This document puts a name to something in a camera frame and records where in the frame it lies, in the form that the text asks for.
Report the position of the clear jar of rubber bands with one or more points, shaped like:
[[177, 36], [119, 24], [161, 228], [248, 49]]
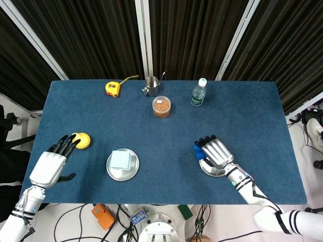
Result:
[[161, 107]]

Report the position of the orange device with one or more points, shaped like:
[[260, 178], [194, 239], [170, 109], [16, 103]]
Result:
[[103, 216]]

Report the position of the light blue cube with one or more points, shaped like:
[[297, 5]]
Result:
[[121, 159]]

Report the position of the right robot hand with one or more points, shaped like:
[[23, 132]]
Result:
[[217, 152]]

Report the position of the dark green rectangular block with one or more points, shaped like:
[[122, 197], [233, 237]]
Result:
[[185, 212]]

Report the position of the blue table cloth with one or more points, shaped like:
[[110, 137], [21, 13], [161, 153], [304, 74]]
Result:
[[164, 131]]

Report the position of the black electronic box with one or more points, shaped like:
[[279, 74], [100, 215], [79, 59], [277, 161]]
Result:
[[311, 114]]

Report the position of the blue and white box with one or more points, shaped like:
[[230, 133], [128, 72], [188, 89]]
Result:
[[138, 216]]

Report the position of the yellow tape measure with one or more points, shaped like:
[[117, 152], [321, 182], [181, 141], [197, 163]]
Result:
[[112, 88]]

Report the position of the white sneaker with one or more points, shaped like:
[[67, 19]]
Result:
[[315, 131]]

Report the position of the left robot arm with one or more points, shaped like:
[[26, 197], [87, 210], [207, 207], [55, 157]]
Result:
[[22, 211]]

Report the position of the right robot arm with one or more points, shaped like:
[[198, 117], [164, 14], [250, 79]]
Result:
[[252, 194]]

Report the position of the clear plastic water bottle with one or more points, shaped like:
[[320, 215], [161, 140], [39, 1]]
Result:
[[198, 97]]

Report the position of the blue studded building block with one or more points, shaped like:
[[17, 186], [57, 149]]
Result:
[[199, 152]]

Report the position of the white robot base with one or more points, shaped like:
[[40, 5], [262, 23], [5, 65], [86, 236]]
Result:
[[159, 228]]

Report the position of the yellow toy pear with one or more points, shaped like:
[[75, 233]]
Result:
[[84, 142]]

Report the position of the black office chair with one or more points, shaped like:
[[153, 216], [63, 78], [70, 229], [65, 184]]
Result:
[[6, 128]]

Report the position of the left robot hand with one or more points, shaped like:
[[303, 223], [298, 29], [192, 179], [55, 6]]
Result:
[[46, 169]]

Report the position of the white frame post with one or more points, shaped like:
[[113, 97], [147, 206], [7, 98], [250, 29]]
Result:
[[143, 37], [306, 106], [237, 37], [38, 41]]

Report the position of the steel gooseneck pitcher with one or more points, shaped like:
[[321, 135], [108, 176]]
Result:
[[152, 87]]

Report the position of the round stainless steel plate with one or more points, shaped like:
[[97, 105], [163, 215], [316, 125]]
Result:
[[213, 172], [123, 175]]

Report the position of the black curtain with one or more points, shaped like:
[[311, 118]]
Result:
[[80, 37], [290, 50], [20, 75], [196, 37]]

